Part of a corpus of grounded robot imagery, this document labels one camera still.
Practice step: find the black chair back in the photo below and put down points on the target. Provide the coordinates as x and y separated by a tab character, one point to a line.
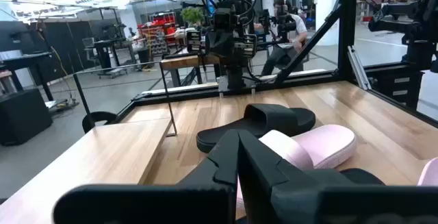
99	116

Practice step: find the wooden shelf with black frame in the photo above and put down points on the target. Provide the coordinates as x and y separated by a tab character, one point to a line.
102	155

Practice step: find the person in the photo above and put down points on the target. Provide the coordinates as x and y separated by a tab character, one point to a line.
284	56

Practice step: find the rack with red bins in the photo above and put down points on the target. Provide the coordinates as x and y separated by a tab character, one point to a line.
161	28

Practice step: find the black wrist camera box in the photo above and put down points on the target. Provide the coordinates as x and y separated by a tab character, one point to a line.
224	18

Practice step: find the black control box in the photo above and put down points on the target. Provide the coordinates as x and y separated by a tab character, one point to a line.
393	87

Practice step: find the black slide sandal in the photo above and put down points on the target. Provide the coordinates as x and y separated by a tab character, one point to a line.
267	118

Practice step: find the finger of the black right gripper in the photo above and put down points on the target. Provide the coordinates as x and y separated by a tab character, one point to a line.
250	46
194	41

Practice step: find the black desk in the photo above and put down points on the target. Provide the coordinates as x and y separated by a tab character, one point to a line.
27	59

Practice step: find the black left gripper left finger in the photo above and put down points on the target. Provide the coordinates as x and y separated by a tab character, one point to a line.
222	169

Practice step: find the wooden workbench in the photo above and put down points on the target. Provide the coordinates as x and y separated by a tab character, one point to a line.
184	62

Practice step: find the silver metal bracket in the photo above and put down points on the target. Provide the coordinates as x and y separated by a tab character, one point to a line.
359	70

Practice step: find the black partition panel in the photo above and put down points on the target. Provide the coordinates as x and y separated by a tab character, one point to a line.
68	46

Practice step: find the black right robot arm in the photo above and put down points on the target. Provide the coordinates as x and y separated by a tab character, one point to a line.
236	76

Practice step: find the black table frame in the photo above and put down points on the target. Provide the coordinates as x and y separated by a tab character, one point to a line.
347	28

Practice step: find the green potted plant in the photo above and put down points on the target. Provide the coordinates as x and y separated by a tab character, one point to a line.
192	15

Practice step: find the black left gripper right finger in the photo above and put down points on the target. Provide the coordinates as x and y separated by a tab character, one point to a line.
270	189

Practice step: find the pink slide sandal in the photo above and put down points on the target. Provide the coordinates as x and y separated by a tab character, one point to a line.
429	174
328	145

